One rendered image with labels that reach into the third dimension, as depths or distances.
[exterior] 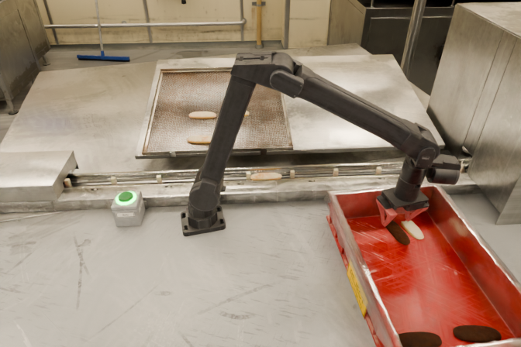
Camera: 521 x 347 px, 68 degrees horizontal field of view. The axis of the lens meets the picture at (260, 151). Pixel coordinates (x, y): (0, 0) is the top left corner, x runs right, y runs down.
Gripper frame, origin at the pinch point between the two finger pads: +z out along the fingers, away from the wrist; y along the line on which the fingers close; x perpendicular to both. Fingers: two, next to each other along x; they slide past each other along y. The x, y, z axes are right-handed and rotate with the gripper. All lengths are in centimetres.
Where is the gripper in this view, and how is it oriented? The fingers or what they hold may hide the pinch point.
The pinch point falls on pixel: (395, 220)
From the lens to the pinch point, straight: 112.3
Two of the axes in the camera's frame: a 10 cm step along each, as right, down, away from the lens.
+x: -3.2, -5.5, 7.7
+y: 9.5, -1.3, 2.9
